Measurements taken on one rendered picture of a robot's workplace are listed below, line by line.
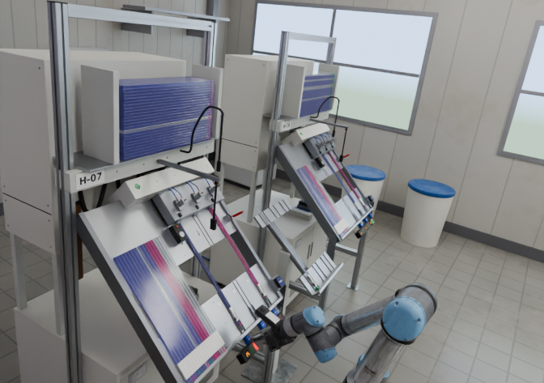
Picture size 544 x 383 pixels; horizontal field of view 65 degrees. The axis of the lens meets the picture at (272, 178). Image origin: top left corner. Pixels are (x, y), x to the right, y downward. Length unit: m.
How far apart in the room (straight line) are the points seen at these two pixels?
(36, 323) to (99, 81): 1.09
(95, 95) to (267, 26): 4.41
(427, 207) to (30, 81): 3.66
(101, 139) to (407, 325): 1.16
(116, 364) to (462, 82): 4.13
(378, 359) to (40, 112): 1.39
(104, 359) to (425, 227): 3.41
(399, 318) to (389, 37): 4.04
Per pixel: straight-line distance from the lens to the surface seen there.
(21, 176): 1.85
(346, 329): 1.70
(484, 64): 4.88
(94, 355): 1.94
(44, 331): 2.12
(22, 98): 1.74
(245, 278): 1.97
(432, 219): 4.53
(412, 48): 5.01
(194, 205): 1.86
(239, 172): 5.33
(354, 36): 5.24
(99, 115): 1.59
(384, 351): 1.48
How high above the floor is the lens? 1.89
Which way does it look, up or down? 19 degrees down
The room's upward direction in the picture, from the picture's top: 7 degrees clockwise
